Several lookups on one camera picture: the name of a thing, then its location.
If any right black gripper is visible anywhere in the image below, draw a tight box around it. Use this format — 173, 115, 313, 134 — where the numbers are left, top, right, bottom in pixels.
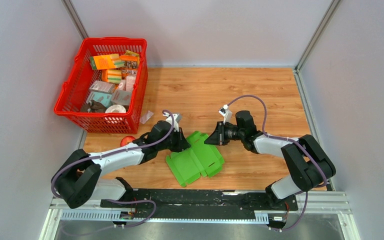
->
204, 121, 245, 146

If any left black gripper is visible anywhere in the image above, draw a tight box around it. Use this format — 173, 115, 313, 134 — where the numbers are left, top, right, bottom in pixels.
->
157, 127, 191, 153

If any green paper box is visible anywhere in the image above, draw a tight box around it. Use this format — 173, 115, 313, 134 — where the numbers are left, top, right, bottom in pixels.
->
165, 131, 225, 187

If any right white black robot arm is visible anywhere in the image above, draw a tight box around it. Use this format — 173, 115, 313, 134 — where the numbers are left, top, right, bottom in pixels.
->
205, 110, 336, 210

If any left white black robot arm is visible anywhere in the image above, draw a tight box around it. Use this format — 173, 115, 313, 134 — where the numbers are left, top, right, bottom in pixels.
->
51, 120, 191, 209

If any clear plastic wrapper scrap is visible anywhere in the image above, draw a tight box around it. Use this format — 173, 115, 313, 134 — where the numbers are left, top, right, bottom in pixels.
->
139, 110, 154, 125

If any red apple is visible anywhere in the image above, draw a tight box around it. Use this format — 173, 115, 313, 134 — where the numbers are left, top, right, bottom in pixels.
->
119, 135, 136, 147

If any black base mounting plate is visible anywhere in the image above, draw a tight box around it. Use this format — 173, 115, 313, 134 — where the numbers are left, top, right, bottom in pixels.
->
100, 188, 298, 220

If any white tape roll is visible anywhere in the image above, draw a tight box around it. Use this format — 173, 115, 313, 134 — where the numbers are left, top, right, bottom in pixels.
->
105, 104, 127, 114

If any grey pink carton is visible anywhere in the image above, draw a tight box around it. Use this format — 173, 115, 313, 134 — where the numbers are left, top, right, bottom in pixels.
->
111, 89, 132, 106

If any teal small carton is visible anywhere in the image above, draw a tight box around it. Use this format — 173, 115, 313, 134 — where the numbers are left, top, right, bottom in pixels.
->
86, 91, 113, 108

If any striped sponge stack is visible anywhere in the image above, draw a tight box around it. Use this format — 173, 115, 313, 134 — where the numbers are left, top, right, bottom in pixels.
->
101, 69, 123, 84

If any grey small carton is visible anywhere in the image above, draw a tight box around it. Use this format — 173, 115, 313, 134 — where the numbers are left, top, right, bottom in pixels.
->
89, 80, 116, 94

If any orange sponge pack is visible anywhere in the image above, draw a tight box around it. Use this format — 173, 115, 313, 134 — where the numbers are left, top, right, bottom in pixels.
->
89, 53, 125, 70

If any red plastic basket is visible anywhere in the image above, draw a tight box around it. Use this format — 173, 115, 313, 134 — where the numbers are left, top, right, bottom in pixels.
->
54, 37, 148, 134

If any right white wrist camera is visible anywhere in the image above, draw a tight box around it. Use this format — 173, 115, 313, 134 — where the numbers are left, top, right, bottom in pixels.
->
218, 104, 233, 124

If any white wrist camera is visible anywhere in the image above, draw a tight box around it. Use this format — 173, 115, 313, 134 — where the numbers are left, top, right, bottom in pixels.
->
218, 104, 233, 124
166, 113, 182, 132

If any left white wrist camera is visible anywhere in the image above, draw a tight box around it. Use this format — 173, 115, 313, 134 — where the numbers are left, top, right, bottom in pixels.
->
166, 113, 182, 132

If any aluminium frame rail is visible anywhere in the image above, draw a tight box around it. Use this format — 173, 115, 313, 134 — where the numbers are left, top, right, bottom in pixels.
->
40, 188, 360, 240

